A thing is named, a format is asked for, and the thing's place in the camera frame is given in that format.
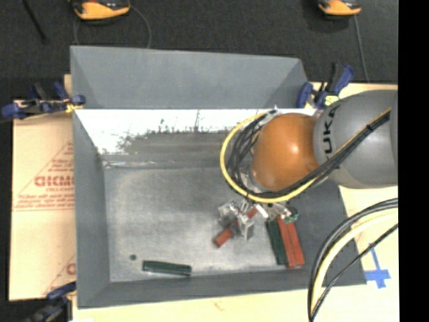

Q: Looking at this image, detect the grey metal bin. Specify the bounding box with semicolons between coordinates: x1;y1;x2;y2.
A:
69;45;367;309

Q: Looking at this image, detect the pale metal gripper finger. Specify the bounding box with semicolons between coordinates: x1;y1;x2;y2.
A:
218;200;243;229
238;209;257;242

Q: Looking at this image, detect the brown cardboard board, red print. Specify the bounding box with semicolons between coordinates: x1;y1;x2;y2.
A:
7;111;78;302

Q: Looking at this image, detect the red-brown block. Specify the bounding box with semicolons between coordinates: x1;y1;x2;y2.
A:
286;223;306;267
275;215;298;269
213;207;259;248

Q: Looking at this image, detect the dark green flat block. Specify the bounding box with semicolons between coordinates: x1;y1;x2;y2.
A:
141;260;193;277
265;219;286;266

